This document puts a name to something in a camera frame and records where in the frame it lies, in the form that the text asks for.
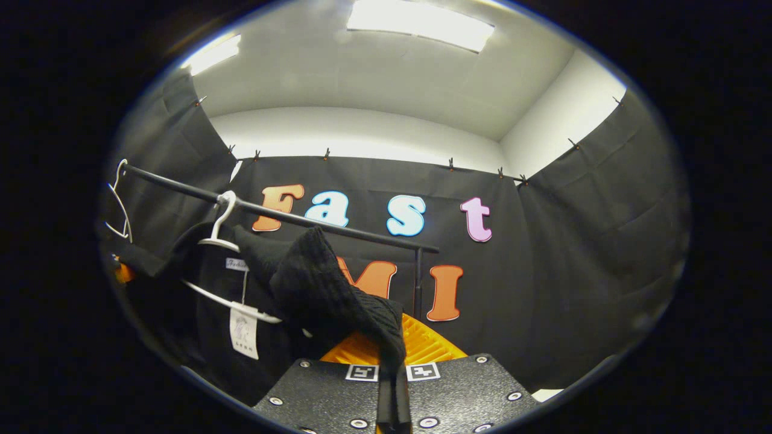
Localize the white clothes hanger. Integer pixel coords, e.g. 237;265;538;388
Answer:
104;159;133;244
181;190;283;324

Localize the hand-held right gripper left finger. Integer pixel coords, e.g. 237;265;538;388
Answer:
252;329;396;434

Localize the black knit jacket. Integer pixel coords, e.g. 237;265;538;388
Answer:
103;223;408;410

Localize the black backdrop cloth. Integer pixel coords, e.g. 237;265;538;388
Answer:
100;66;691;398

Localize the rectangular ceiling light panel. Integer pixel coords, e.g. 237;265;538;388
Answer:
181;34;242;76
347;0;495;54

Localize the row of backdrop clips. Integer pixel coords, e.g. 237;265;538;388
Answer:
196;93;625;184

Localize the black clothes rack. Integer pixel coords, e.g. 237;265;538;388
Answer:
124;164;441;320

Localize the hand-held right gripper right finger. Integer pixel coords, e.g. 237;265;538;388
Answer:
395;312;540;434

